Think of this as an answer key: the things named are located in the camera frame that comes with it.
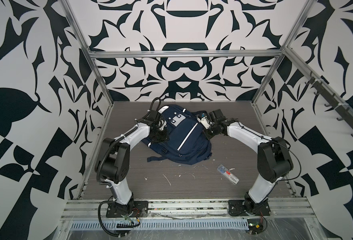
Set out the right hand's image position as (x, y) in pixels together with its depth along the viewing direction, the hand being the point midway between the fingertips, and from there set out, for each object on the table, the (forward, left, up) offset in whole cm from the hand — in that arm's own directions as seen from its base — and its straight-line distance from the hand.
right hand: (205, 130), depth 93 cm
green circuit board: (-47, -19, -11) cm, 52 cm away
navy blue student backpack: (-8, +11, -1) cm, 14 cm away
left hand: (-4, +21, 0) cm, 22 cm away
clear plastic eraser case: (-24, -11, -9) cm, 28 cm away
